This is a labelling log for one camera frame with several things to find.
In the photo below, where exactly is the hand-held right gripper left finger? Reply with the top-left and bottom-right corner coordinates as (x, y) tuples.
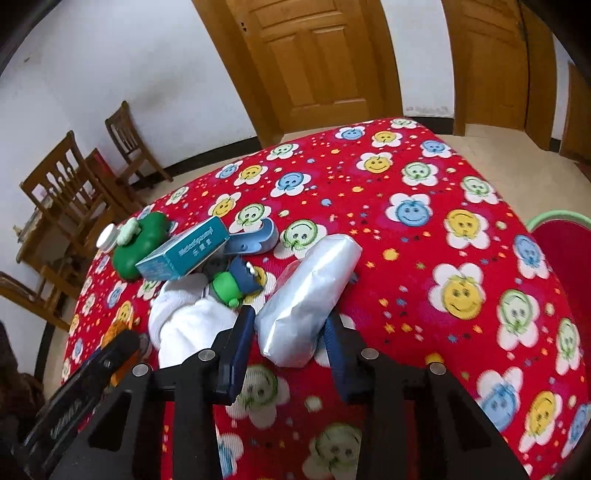
(48, 305), (257, 480)

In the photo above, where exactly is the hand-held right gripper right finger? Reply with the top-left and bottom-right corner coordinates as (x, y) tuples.
(323, 314), (529, 480)

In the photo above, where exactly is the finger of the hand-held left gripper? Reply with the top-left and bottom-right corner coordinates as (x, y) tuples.
(69, 329), (141, 398)

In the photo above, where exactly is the orange snack packet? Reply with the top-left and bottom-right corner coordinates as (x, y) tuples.
(99, 318), (153, 386)

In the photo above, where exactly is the white cloth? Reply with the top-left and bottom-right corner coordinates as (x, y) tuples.
(148, 273), (241, 369)

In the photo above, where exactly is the small green blue toy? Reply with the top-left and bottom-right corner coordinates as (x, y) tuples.
(210, 256), (266, 308)

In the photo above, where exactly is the white plastic packet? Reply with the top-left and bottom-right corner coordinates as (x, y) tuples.
(255, 233), (362, 368)

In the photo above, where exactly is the blue plastic clip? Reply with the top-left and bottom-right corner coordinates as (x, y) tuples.
(225, 218), (279, 256)

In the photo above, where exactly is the teal cardboard box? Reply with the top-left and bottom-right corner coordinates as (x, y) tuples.
(135, 216), (230, 281)

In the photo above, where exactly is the wooden chair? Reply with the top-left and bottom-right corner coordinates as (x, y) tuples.
(105, 100), (174, 185)
(0, 270), (75, 330)
(19, 130), (148, 259)

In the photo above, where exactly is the green flower-shaped container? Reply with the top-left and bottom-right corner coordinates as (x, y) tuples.
(112, 212), (172, 281)

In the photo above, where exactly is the wooden dining table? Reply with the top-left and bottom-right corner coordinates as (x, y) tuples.
(14, 203), (88, 287)

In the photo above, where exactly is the red smiley flower tablecloth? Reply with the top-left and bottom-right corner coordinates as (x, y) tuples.
(60, 117), (591, 480)

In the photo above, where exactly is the wooden panel door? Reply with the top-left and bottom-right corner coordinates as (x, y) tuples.
(191, 0), (404, 148)
(441, 0), (557, 151)

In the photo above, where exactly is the wooden cabinet panel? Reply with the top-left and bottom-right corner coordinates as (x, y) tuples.
(558, 62), (591, 162)

